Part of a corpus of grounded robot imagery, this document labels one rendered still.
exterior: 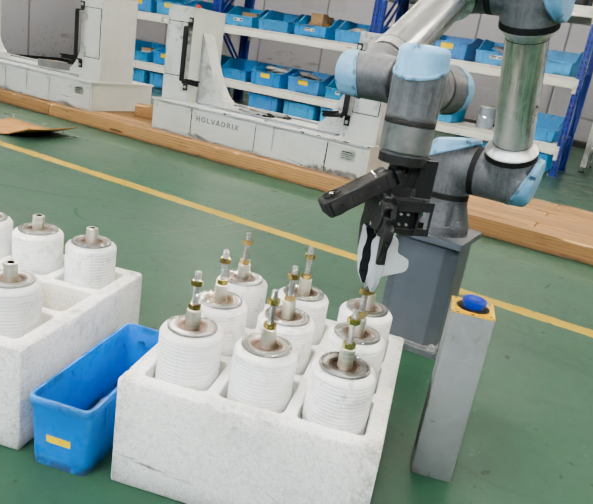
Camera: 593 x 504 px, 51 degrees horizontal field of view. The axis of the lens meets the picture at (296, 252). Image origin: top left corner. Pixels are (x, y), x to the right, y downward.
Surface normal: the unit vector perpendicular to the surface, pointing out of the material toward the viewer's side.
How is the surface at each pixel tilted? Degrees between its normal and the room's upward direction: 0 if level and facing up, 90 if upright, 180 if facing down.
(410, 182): 90
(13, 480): 0
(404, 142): 90
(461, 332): 90
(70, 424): 92
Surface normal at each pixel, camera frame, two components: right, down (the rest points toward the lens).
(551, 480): 0.15, -0.94
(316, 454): -0.24, 0.26
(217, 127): -0.50, 0.19
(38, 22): 0.85, 0.29
